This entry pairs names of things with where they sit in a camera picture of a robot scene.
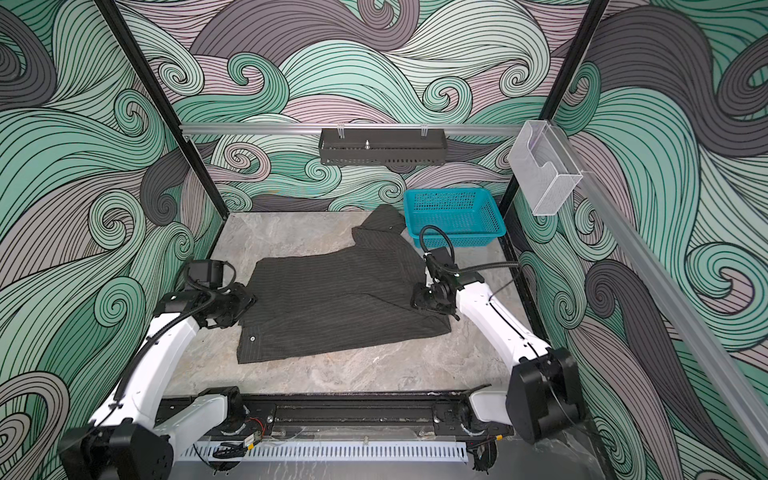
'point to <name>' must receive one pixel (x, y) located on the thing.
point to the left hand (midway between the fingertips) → (254, 299)
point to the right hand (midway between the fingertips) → (419, 303)
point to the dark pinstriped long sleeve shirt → (339, 300)
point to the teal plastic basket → (471, 215)
